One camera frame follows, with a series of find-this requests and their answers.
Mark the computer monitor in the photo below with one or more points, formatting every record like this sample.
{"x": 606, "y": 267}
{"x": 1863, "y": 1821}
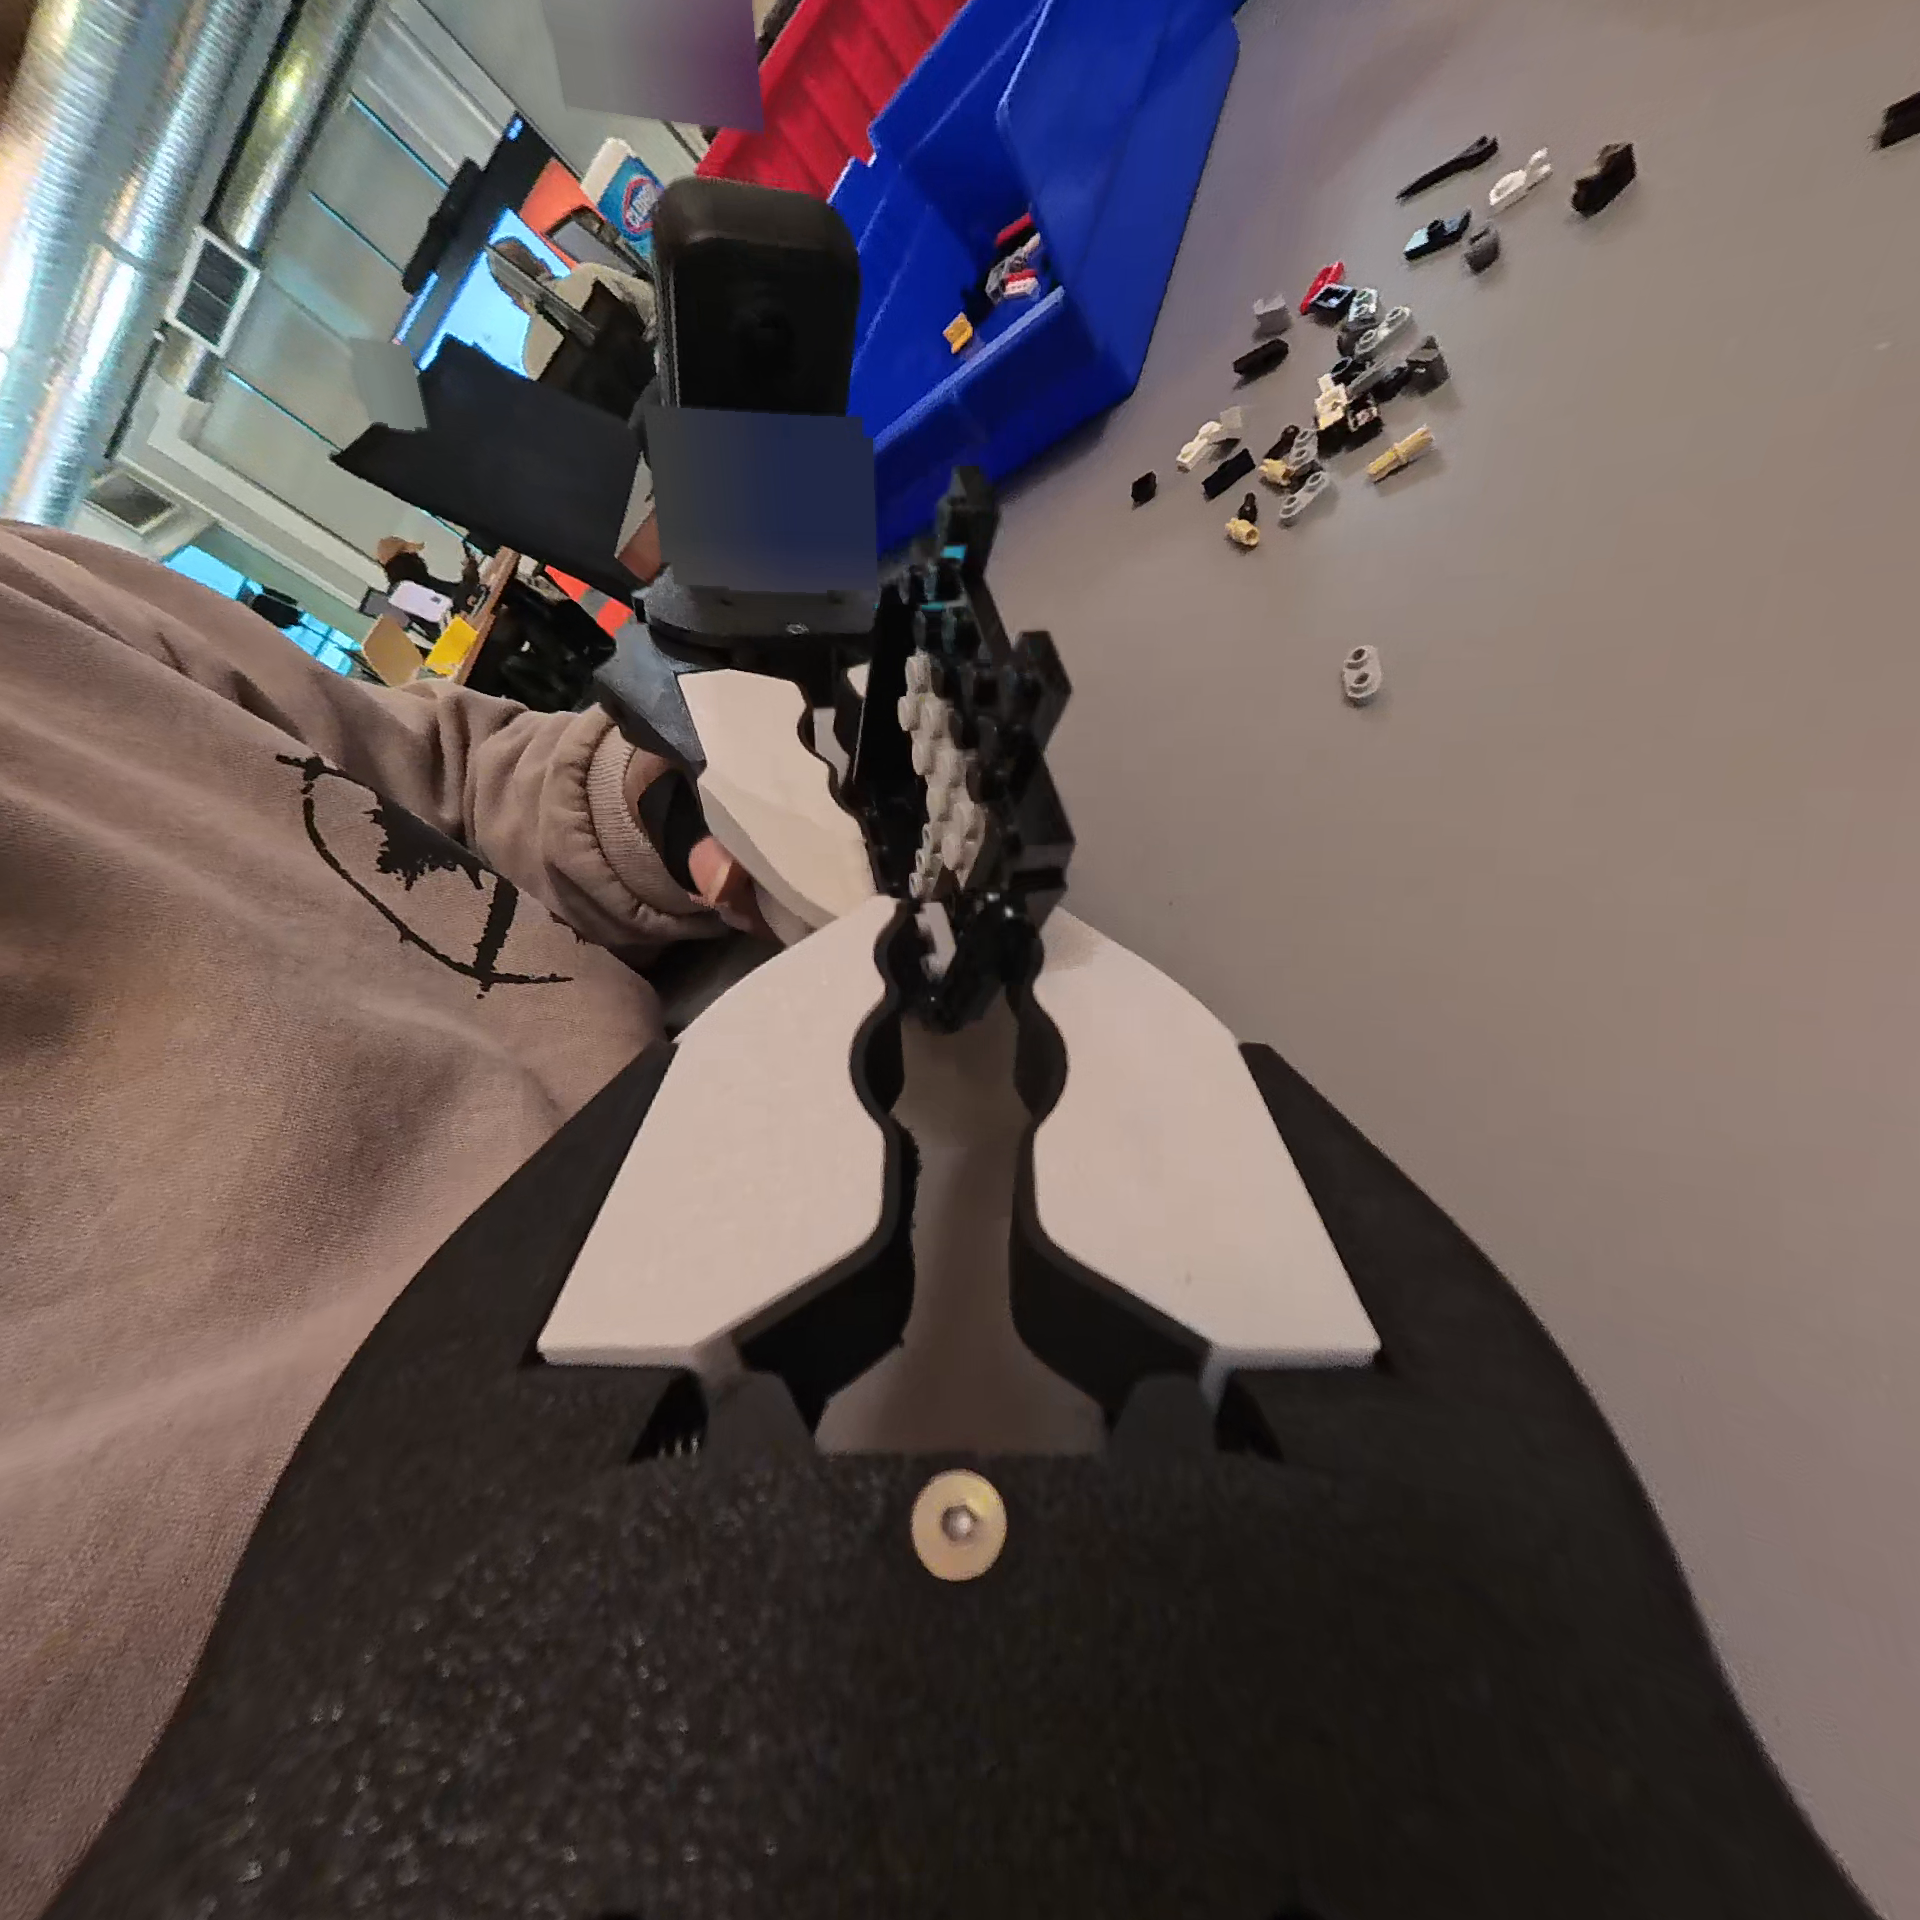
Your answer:
{"x": 496, "y": 267}

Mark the tiny black tile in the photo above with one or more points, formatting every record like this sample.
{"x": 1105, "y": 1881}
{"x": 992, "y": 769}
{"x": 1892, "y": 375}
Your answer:
{"x": 1899, "y": 123}

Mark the person's left forearm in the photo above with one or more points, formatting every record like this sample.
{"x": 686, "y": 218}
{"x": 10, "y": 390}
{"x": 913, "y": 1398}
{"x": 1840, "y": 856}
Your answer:
{"x": 571, "y": 804}

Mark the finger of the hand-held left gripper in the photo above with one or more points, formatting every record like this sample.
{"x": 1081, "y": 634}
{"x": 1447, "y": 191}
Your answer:
{"x": 829, "y": 756}
{"x": 761, "y": 780}

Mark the red plastic bin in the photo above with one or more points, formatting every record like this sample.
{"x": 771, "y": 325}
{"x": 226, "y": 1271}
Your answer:
{"x": 806, "y": 70}

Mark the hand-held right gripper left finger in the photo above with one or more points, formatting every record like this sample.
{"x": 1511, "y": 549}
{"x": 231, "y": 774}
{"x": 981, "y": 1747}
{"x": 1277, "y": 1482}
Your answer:
{"x": 737, "y": 1176}

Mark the pile of small brick pieces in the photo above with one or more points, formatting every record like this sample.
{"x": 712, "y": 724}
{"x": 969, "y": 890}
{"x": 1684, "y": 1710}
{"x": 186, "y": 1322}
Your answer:
{"x": 1258, "y": 356}

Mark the wall vent grille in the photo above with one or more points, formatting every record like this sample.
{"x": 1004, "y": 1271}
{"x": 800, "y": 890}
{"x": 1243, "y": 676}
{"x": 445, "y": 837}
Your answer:
{"x": 212, "y": 283}

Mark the grey desk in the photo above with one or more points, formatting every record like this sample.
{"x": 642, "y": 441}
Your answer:
{"x": 1500, "y": 899}

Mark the light grey brick plate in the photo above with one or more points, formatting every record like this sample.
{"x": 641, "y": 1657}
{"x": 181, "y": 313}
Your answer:
{"x": 937, "y": 756}

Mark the silver ventilation duct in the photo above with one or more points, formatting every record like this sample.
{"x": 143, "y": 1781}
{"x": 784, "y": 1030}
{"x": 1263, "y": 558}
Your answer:
{"x": 132, "y": 191}

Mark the blue plastic bin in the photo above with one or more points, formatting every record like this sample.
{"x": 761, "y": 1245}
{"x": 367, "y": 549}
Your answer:
{"x": 932, "y": 84}
{"x": 1112, "y": 227}

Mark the black brick plate assembly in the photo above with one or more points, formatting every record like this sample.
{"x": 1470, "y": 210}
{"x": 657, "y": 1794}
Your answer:
{"x": 1023, "y": 724}

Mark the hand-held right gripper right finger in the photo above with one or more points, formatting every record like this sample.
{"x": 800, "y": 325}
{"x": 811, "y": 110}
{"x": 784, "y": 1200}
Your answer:
{"x": 1190, "y": 1176}

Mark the person's left hand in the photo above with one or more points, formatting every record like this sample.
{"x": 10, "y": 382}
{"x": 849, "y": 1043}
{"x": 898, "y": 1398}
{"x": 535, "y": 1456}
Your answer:
{"x": 708, "y": 868}

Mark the black chair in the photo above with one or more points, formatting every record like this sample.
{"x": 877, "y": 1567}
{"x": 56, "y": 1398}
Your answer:
{"x": 508, "y": 446}

